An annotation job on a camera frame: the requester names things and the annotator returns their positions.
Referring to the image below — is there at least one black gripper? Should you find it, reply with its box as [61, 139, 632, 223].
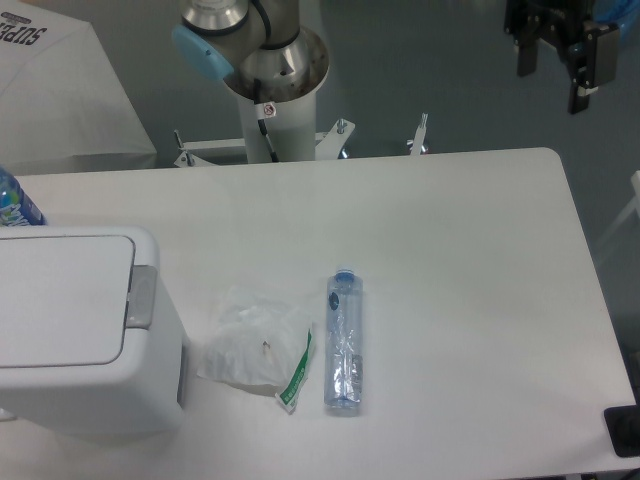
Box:
[503, 0, 621, 115]

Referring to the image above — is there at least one white push-lid trash can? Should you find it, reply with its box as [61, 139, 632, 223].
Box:
[1, 226, 189, 434]

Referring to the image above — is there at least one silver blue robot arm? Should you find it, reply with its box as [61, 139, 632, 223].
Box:
[171, 1, 639, 114]

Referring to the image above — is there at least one blue water jug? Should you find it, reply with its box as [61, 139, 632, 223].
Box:
[594, 0, 639, 32]

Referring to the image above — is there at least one clear empty plastic bottle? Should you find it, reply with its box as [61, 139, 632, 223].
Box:
[323, 266, 364, 412]

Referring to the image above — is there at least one black device at table corner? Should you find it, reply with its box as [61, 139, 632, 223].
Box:
[604, 405, 639, 458]

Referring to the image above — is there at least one crumpled white plastic wrapper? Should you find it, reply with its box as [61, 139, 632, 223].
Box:
[197, 286, 316, 415]

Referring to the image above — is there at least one white cloth with lettering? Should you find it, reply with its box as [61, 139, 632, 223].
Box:
[1, 1, 156, 174]

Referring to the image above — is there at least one blue labelled drink bottle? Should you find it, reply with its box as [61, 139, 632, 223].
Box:
[1, 167, 47, 227]

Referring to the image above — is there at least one white chair frame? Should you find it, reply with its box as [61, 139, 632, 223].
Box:
[597, 171, 639, 250]

